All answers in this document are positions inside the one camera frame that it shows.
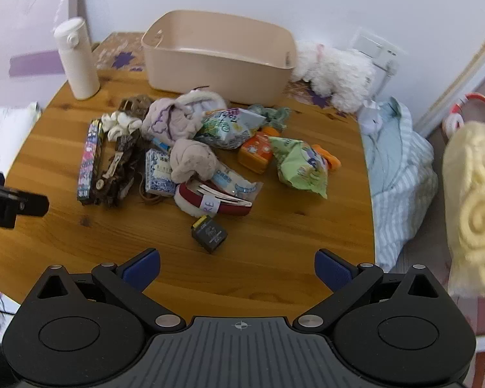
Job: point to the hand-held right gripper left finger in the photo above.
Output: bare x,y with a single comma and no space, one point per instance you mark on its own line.
143,270

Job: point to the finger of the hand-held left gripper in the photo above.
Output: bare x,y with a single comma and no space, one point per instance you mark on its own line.
28,205

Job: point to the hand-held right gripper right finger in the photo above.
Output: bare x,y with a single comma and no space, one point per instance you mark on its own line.
333,270

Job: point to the small black box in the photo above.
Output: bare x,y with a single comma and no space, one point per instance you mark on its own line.
210,234

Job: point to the long colourful patterned box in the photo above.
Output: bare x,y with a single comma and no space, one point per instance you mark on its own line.
89,159

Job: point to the dark brown packet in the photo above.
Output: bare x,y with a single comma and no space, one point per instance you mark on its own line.
117,173

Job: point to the blue white patterned box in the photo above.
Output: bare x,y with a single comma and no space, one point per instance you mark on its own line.
158,171

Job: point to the orange plush toy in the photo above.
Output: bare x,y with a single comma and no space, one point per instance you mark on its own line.
331,159

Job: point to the pinkish beige cloth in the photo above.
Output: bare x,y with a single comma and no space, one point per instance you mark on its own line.
192,159

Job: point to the white scrunchie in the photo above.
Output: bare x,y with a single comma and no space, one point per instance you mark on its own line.
119,123

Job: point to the small orange box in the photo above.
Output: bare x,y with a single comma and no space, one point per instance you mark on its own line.
254,153

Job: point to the white green snack packet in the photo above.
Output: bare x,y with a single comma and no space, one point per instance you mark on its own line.
226,129

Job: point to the green knitted sock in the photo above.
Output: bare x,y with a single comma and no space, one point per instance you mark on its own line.
273,115

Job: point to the white fluffy headband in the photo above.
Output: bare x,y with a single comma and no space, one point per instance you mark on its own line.
204,97

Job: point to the beige plastic storage bin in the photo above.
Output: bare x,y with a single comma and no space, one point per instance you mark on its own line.
210,68

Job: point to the white paper stack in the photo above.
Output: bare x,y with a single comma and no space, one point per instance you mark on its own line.
8,133

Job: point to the red headband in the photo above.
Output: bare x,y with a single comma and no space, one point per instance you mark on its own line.
226,209

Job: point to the blue white striped shirt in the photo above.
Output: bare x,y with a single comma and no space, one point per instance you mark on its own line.
400,186

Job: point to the clear blue printed packet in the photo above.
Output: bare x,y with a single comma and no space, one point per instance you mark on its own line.
236,184

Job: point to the brown hair claw clip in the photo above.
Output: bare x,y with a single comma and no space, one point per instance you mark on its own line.
136,105

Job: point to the lilac cloth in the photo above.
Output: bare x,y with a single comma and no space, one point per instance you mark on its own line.
165,123

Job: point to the white thermos bottle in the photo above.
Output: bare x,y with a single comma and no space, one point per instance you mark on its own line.
79,60

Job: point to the yellow fluffy blanket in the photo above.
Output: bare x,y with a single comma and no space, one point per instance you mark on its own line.
475,210

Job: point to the small white gadget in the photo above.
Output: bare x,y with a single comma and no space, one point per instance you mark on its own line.
370,119

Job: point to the white purple board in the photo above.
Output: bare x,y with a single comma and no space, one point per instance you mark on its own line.
28,28

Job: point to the white fluffy plush toy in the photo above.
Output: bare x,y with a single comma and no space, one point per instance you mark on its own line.
339,74

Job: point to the white power plug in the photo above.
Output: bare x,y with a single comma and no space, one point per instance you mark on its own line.
391,66

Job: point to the red white headphones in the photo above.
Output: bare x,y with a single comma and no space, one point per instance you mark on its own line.
475,99

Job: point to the white wall socket plate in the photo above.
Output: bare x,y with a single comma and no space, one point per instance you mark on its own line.
372,46

